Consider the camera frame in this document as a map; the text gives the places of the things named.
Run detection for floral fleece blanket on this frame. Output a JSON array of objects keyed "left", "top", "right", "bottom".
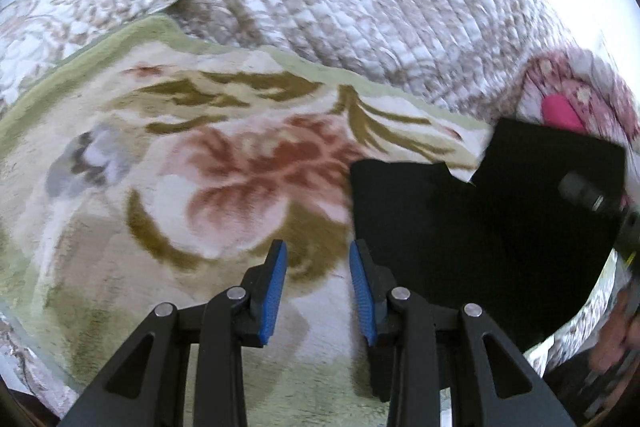
[{"left": 0, "top": 14, "right": 556, "bottom": 427}]

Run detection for beige floral quilted bedspread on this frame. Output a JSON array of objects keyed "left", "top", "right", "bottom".
[{"left": 0, "top": 0, "right": 632, "bottom": 408}]

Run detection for person's right hand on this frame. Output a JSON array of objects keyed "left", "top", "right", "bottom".
[{"left": 590, "top": 292, "right": 640, "bottom": 374}]

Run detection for pink floral pillow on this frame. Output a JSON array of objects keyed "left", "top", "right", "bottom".
[{"left": 515, "top": 48, "right": 640, "bottom": 208}]

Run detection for person's dark clothing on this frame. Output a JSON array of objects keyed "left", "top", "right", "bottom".
[{"left": 540, "top": 347, "right": 632, "bottom": 427}]

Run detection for black pants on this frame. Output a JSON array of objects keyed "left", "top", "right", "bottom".
[{"left": 348, "top": 117, "right": 628, "bottom": 355}]

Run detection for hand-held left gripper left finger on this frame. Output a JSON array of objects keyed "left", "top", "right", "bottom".
[{"left": 60, "top": 239, "right": 289, "bottom": 427}]

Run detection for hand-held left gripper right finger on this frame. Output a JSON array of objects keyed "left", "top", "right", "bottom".
[{"left": 348, "top": 239, "right": 578, "bottom": 427}]

